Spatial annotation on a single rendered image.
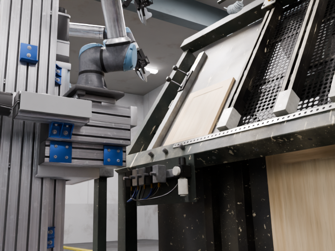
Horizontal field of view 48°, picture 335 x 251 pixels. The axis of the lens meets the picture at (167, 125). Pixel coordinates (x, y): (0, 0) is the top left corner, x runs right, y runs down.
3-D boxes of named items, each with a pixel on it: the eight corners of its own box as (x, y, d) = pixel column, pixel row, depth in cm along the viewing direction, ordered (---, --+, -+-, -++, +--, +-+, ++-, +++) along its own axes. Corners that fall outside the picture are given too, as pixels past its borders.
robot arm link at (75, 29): (35, 12, 216) (119, 21, 221) (39, 21, 227) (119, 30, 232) (32, 30, 214) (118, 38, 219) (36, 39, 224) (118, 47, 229)
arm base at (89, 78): (80, 87, 157) (81, 65, 159) (69, 97, 169) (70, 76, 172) (113, 92, 165) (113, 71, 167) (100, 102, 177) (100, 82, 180)
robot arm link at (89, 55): (84, 80, 176) (85, 54, 180) (111, 77, 174) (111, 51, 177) (73, 71, 165) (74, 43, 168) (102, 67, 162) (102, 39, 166)
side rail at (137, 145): (133, 166, 254) (122, 156, 250) (192, 61, 314) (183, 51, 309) (139, 165, 250) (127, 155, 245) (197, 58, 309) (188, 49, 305)
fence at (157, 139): (150, 155, 233) (145, 151, 232) (202, 57, 285) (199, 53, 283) (155, 154, 229) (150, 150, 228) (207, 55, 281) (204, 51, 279)
